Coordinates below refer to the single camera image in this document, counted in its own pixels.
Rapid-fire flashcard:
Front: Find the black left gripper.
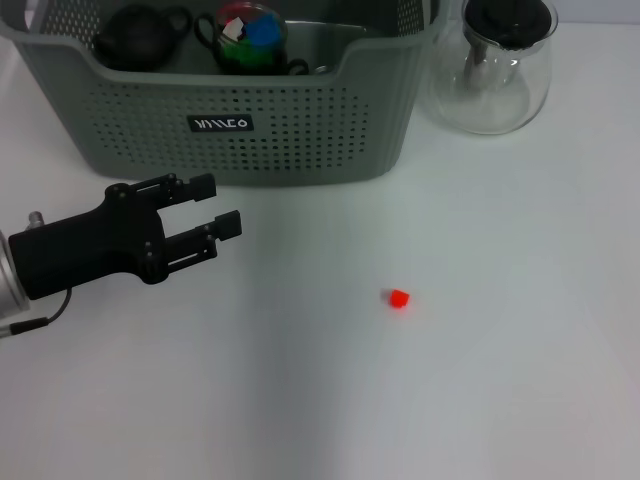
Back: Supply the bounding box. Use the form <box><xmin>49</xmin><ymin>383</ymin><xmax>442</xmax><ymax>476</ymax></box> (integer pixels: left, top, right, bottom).
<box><xmin>8</xmin><ymin>172</ymin><xmax>243</xmax><ymax>301</ymax></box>

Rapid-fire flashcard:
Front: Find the green sloped brick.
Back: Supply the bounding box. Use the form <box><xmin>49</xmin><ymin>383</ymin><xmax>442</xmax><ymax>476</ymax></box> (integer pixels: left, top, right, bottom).
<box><xmin>249</xmin><ymin>44</ymin><xmax>275</xmax><ymax>69</ymax></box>

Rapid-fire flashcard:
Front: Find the blue square tile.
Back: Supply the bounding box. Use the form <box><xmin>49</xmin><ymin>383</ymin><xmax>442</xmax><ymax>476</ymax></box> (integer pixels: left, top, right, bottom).
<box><xmin>247</xmin><ymin>13</ymin><xmax>282</xmax><ymax>47</ymax></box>

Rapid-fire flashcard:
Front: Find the small red single brick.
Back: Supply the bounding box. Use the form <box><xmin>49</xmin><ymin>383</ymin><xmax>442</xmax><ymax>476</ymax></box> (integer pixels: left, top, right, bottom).
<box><xmin>217</xmin><ymin>3</ymin><xmax>261</xmax><ymax>19</ymax></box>

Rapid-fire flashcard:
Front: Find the grey-green perforated storage bin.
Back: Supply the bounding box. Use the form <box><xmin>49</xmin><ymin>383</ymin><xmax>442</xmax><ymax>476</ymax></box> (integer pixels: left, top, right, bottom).
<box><xmin>0</xmin><ymin>0</ymin><xmax>451</xmax><ymax>187</ymax></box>

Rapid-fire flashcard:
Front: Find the black clay teapot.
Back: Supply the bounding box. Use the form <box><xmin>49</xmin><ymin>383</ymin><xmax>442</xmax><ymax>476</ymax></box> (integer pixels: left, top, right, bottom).
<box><xmin>93</xmin><ymin>3</ymin><xmax>194</xmax><ymax>72</ymax></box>

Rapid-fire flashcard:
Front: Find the glass carafe with black lid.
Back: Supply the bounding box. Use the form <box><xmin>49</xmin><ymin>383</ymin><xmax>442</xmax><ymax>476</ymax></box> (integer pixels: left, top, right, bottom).
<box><xmin>428</xmin><ymin>0</ymin><xmax>559</xmax><ymax>136</ymax></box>

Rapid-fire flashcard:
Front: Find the left arm cable with plug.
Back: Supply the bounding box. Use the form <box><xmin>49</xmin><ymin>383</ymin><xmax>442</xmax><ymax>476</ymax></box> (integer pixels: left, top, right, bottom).
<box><xmin>0</xmin><ymin>211</ymin><xmax>74</xmax><ymax>340</ymax></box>

